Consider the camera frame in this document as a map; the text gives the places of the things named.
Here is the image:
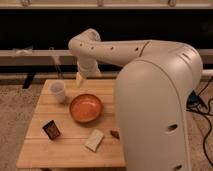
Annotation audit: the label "white rectangular block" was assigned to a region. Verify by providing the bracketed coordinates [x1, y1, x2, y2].
[85, 129, 104, 152]

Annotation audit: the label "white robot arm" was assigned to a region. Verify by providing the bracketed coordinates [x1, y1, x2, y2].
[68, 29, 203, 171]

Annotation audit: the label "black cables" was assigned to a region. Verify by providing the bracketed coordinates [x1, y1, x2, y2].
[186, 76, 213, 168]

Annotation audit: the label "translucent plastic cup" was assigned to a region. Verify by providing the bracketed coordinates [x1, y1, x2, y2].
[49, 81, 66, 103]

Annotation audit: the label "orange bowl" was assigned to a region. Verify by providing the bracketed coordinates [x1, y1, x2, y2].
[69, 94, 103, 123]

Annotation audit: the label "small brown object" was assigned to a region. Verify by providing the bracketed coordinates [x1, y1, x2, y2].
[110, 130, 120, 139]

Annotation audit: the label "wooden table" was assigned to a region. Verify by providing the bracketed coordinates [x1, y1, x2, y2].
[16, 79, 125, 169]

